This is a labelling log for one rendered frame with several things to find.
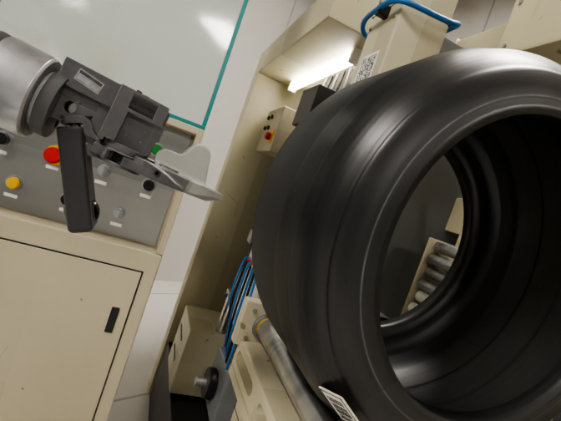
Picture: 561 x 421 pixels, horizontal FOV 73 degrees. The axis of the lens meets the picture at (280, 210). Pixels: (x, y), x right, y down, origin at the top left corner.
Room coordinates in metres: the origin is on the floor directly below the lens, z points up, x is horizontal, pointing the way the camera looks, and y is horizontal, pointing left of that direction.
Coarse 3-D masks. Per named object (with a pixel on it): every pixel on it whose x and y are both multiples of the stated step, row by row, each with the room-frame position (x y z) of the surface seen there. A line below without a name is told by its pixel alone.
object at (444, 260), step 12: (432, 240) 1.07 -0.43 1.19; (432, 252) 1.07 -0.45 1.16; (444, 252) 1.02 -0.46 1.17; (456, 252) 0.99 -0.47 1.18; (420, 264) 1.07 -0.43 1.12; (432, 264) 1.04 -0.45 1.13; (444, 264) 0.99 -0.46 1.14; (420, 276) 1.07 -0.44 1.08; (432, 276) 1.03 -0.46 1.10; (444, 276) 0.99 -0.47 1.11; (420, 288) 1.07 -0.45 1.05; (432, 288) 1.00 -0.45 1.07; (408, 300) 1.06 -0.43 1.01; (420, 300) 1.04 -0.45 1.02
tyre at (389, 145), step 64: (448, 64) 0.45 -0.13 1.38; (512, 64) 0.45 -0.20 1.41; (320, 128) 0.50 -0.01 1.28; (384, 128) 0.41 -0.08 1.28; (448, 128) 0.42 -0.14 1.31; (512, 128) 0.69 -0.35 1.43; (320, 192) 0.42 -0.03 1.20; (384, 192) 0.40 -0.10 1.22; (512, 192) 0.77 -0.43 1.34; (256, 256) 0.57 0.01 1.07; (320, 256) 0.41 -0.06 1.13; (384, 256) 0.41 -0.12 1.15; (512, 256) 0.78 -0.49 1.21; (320, 320) 0.42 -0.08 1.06; (384, 320) 0.79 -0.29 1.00; (448, 320) 0.80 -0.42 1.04; (512, 320) 0.73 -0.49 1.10; (320, 384) 0.45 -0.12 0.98; (384, 384) 0.43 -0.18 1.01; (448, 384) 0.67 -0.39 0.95; (512, 384) 0.63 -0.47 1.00
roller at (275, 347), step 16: (272, 336) 0.70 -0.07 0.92; (272, 352) 0.66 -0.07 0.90; (288, 352) 0.64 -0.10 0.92; (288, 368) 0.60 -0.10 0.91; (288, 384) 0.58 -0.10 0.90; (304, 384) 0.55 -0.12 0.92; (304, 400) 0.53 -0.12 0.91; (320, 400) 0.52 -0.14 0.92; (304, 416) 0.51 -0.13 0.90; (320, 416) 0.49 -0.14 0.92; (336, 416) 0.50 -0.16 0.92
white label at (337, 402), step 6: (324, 390) 0.44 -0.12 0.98; (330, 396) 0.43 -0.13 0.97; (336, 396) 0.42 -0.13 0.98; (330, 402) 0.45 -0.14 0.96; (336, 402) 0.43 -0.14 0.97; (342, 402) 0.42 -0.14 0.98; (336, 408) 0.45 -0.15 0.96; (342, 408) 0.43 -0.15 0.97; (348, 408) 0.42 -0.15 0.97; (342, 414) 0.45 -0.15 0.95; (348, 414) 0.43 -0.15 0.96; (354, 414) 0.42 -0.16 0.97; (348, 420) 0.44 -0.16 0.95; (354, 420) 0.43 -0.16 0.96
